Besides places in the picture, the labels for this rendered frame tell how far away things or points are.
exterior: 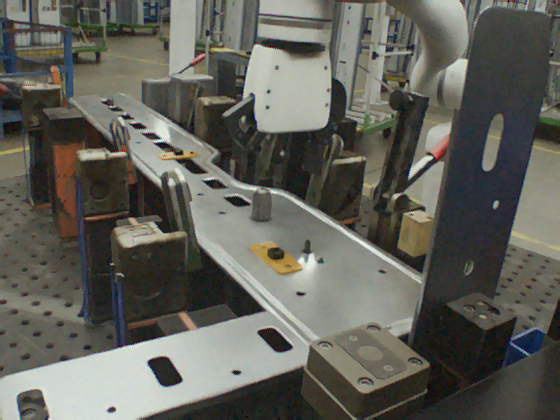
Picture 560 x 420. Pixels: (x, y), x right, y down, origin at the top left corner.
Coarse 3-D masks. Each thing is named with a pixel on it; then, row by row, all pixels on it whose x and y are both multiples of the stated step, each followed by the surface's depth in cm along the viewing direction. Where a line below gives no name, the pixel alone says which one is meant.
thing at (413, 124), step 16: (400, 96) 72; (416, 96) 73; (400, 112) 76; (416, 112) 73; (400, 128) 77; (416, 128) 74; (400, 144) 77; (416, 144) 76; (384, 160) 78; (400, 160) 76; (384, 176) 79; (400, 176) 76
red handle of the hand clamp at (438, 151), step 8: (448, 136) 81; (440, 144) 81; (432, 152) 80; (440, 152) 80; (424, 160) 80; (432, 160) 80; (416, 168) 80; (424, 168) 80; (416, 176) 80; (408, 184) 79; (384, 192) 79
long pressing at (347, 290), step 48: (96, 96) 162; (144, 144) 117; (192, 144) 119; (192, 192) 92; (240, 192) 94; (288, 192) 94; (240, 240) 76; (288, 240) 77; (336, 240) 78; (240, 288) 66; (288, 288) 65; (336, 288) 66; (384, 288) 66
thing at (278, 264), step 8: (256, 248) 73; (272, 248) 72; (280, 248) 72; (264, 256) 71; (272, 256) 71; (280, 256) 71; (288, 256) 72; (272, 264) 69; (280, 264) 70; (288, 264) 70; (296, 264) 70; (280, 272) 68; (288, 272) 68
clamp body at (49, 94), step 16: (32, 96) 141; (48, 96) 144; (32, 112) 143; (32, 128) 144; (32, 144) 147; (32, 160) 150; (32, 176) 149; (48, 176) 152; (32, 192) 153; (48, 192) 153; (32, 208) 152
